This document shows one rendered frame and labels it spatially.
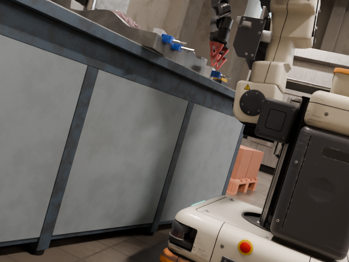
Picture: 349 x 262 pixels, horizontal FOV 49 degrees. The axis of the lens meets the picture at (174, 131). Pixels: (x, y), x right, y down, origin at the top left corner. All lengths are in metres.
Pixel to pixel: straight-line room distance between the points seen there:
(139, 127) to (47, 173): 0.44
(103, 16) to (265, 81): 0.66
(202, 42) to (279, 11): 9.05
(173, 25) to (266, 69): 7.53
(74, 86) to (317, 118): 0.80
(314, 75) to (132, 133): 5.82
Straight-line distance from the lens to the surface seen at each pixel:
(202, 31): 10.71
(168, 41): 1.44
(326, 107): 1.34
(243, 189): 4.05
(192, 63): 1.79
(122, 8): 2.64
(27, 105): 1.21
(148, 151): 1.65
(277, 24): 1.61
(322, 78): 7.12
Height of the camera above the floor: 0.61
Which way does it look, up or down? 3 degrees down
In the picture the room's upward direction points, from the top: 16 degrees clockwise
